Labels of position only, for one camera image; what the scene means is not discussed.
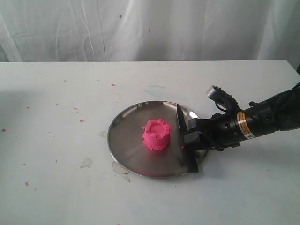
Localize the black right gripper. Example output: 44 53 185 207
183 112 241 151

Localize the black knife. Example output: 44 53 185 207
176 104 199 173

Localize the pink sand cake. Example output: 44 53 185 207
142 119 171 151

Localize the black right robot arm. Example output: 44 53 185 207
180 84 300 151

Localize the round steel plate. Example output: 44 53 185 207
107 100 209 180

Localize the white backdrop curtain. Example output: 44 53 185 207
0 0 300 67

